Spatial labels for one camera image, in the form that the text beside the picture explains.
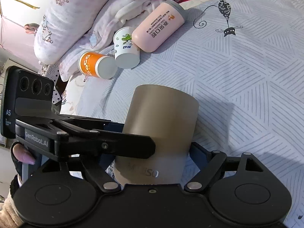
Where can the pink tumbler cup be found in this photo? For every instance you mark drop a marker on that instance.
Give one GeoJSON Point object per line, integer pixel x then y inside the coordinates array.
{"type": "Point", "coordinates": [159, 26]}

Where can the left hand in glove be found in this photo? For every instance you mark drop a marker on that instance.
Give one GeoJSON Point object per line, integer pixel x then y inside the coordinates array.
{"type": "Point", "coordinates": [9, 217]}

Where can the light blue patterned cloth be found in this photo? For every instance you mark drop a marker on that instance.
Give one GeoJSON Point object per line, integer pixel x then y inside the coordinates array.
{"type": "Point", "coordinates": [246, 73]}

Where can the folded pink checkered quilt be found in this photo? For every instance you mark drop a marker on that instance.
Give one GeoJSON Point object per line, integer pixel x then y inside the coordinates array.
{"type": "Point", "coordinates": [71, 27]}

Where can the orange CoCo paper cup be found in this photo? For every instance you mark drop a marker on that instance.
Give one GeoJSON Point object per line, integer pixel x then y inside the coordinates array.
{"type": "Point", "coordinates": [97, 65]}

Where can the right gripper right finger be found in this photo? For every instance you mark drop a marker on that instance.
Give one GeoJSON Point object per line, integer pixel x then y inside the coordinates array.
{"type": "Point", "coordinates": [210, 168]}

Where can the small white green-print cup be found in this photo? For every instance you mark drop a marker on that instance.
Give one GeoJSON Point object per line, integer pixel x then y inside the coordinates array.
{"type": "Point", "coordinates": [126, 53]}

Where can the taupe Miniso cup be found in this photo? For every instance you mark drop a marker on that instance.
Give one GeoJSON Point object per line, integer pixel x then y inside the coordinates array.
{"type": "Point", "coordinates": [169, 117]}

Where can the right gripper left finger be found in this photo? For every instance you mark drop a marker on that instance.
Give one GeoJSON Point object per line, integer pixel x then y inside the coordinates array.
{"type": "Point", "coordinates": [95, 178]}

